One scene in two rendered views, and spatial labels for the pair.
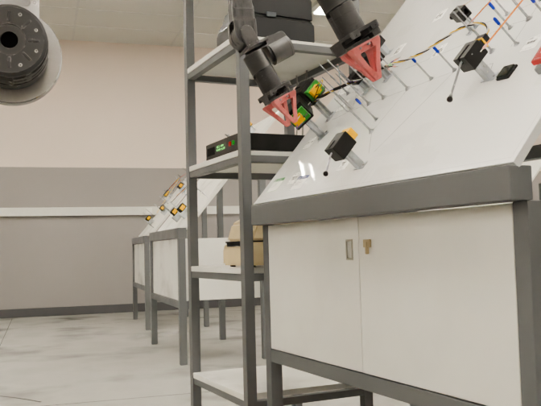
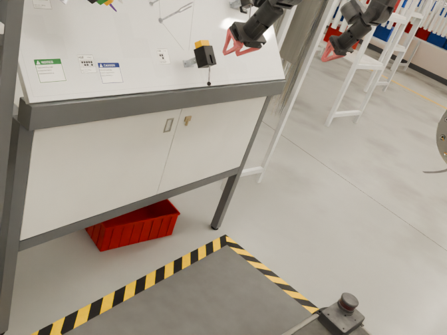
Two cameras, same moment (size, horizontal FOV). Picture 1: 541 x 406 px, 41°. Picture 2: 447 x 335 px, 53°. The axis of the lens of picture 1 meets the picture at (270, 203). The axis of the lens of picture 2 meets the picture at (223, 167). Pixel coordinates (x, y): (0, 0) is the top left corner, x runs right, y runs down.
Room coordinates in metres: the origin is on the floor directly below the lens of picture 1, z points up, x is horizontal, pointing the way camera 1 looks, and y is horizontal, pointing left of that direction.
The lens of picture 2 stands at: (2.53, 1.09, 1.37)
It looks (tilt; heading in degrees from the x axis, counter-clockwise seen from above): 27 degrees down; 235
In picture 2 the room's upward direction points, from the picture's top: 20 degrees clockwise
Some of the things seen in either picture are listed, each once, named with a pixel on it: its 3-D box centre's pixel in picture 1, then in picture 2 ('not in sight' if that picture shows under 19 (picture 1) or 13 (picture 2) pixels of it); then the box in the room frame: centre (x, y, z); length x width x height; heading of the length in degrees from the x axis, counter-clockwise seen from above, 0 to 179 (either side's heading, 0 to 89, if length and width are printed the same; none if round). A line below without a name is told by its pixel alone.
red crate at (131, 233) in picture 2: not in sight; (126, 213); (1.84, -0.53, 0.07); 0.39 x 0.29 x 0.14; 14
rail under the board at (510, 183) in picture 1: (353, 203); (189, 95); (1.87, -0.21, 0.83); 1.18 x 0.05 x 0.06; 25
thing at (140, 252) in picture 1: (173, 240); not in sight; (7.45, 1.00, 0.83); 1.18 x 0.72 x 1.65; 16
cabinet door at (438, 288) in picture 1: (428, 300); (215, 139); (1.63, -0.34, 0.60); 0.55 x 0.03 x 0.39; 25
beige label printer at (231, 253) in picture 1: (271, 238); not in sight; (2.68, 0.00, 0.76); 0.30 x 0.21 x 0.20; 119
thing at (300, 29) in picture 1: (264, 25); not in sight; (2.68, 0.00, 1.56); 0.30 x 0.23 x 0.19; 117
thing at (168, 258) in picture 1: (211, 235); not in sight; (5.33, 0.44, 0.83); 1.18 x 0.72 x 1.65; 18
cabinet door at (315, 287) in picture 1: (311, 290); (106, 165); (2.13, -0.11, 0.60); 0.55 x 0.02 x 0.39; 25
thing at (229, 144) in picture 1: (262, 149); not in sight; (2.72, 0.03, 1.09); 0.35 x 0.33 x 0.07; 25
